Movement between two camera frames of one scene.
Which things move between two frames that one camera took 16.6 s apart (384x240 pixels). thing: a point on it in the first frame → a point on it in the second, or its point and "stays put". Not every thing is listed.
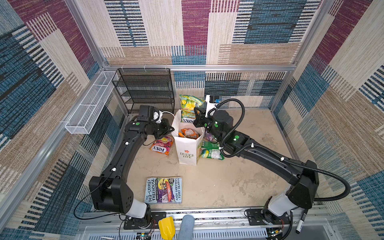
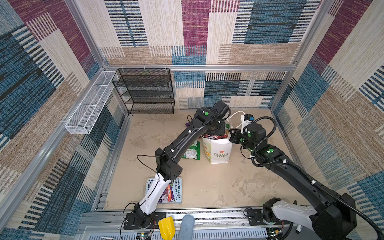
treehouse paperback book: (163, 190) stays put
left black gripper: (166, 129) → (222, 131)
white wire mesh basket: (82, 119) stays put
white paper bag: (188, 148) → (218, 151)
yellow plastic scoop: (167, 228) stays put
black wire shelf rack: (145, 86) stays put
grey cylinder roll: (186, 228) stays put
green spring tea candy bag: (211, 150) → (193, 151)
